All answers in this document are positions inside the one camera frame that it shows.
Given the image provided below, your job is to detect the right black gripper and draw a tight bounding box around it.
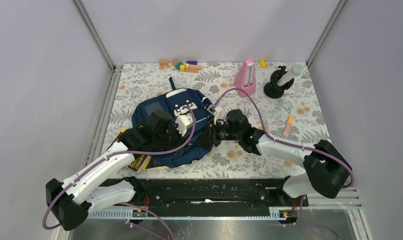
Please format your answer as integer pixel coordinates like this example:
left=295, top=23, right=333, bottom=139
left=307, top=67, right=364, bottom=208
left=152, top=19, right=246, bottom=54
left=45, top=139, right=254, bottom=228
left=194, top=119, right=242, bottom=149

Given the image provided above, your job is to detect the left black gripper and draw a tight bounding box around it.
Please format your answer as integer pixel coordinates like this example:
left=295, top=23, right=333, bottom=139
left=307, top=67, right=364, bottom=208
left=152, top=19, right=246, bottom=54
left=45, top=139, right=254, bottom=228
left=154, top=121, right=190, bottom=155

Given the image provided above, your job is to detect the navy blue student backpack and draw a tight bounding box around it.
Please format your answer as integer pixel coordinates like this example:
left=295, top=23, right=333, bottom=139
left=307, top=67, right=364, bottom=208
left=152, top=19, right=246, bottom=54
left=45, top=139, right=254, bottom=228
left=131, top=77, right=214, bottom=169

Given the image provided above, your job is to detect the yellow black treehouse book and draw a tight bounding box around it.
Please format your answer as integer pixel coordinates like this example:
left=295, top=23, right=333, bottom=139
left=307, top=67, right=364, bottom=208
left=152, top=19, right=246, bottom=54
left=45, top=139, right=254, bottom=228
left=115, top=128, right=153, bottom=173

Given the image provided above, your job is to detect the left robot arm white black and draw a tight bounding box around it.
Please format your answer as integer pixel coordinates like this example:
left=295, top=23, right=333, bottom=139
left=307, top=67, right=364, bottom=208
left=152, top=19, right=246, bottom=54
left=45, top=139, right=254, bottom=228
left=42, top=106, right=197, bottom=231

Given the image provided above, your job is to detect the dark blue paperback book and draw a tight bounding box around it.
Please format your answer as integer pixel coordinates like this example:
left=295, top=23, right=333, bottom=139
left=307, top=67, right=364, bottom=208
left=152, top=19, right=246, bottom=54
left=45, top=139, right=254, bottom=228
left=141, top=158, right=170, bottom=172

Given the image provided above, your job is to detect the teal wooden block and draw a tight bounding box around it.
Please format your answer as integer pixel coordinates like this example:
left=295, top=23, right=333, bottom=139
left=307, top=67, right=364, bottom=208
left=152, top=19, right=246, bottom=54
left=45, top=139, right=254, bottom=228
left=175, top=62, right=184, bottom=70

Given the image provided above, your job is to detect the tan wooden cube block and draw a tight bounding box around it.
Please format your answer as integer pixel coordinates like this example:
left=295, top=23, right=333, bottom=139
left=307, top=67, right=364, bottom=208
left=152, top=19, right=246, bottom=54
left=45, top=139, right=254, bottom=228
left=159, top=59, right=169, bottom=67

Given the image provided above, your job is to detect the pink metronome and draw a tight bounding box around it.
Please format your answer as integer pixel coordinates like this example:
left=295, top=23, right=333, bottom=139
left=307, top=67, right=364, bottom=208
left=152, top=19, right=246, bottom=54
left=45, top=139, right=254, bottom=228
left=233, top=59, right=256, bottom=96

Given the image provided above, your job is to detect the long tan wooden block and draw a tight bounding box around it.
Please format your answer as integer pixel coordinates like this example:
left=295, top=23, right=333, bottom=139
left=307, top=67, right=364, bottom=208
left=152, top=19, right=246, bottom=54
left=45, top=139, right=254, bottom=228
left=184, top=64, right=203, bottom=73

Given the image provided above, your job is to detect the round tan wooden block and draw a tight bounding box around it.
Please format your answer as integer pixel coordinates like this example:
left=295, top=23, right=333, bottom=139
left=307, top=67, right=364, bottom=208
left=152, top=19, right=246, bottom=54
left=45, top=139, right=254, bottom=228
left=171, top=59, right=179, bottom=67

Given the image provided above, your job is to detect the purple wooden block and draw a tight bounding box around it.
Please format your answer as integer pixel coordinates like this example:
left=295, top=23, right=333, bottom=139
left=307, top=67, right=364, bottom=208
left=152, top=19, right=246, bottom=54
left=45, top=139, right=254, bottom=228
left=186, top=60, right=198, bottom=65

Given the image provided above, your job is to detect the orange pink highlighter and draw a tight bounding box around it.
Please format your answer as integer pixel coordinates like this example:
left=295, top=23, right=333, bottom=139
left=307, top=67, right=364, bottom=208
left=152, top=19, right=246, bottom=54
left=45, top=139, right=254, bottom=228
left=283, top=115, right=294, bottom=136

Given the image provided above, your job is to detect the floral patterned table mat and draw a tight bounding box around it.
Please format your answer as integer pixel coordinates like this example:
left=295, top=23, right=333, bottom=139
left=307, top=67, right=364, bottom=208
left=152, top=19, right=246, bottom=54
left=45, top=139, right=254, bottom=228
left=103, top=62, right=330, bottom=179

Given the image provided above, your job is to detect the black stand with white tube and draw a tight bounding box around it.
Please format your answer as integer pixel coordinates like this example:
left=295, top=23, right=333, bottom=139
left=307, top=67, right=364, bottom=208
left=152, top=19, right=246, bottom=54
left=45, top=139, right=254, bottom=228
left=263, top=64, right=303, bottom=99

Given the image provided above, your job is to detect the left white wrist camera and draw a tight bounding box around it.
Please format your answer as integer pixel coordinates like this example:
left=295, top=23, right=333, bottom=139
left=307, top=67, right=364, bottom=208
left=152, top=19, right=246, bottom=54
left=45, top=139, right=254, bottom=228
left=175, top=113, right=193, bottom=137

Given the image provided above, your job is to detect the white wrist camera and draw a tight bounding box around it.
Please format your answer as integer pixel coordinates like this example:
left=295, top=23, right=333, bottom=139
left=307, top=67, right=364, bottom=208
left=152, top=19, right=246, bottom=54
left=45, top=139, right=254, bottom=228
left=207, top=104, right=224, bottom=125
left=175, top=113, right=193, bottom=137

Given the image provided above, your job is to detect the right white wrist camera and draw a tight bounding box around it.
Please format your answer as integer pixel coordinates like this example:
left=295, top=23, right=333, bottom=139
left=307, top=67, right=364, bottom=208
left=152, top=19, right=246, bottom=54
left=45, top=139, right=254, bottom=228
left=207, top=104, right=224, bottom=125

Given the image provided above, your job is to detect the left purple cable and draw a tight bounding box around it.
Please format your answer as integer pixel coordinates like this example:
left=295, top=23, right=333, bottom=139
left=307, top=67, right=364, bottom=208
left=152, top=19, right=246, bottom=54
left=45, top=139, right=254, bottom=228
left=42, top=105, right=197, bottom=231

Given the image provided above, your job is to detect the purple cable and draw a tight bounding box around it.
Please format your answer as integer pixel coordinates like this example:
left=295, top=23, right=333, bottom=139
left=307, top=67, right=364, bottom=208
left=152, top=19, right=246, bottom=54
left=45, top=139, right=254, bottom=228
left=212, top=87, right=355, bottom=190
left=42, top=105, right=197, bottom=231

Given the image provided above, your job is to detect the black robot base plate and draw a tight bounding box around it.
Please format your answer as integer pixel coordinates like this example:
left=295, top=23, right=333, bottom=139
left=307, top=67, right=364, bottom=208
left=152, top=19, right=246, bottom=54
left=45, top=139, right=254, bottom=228
left=112, top=177, right=309, bottom=219

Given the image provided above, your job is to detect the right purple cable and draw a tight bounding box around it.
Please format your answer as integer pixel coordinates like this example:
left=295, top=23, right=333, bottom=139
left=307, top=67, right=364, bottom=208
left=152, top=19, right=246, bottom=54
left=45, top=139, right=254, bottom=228
left=212, top=87, right=355, bottom=190

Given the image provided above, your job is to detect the slotted grey cable duct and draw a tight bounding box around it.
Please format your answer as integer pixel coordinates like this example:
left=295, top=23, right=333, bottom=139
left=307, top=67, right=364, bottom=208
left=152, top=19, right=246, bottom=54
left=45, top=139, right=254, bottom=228
left=88, top=205, right=286, bottom=221

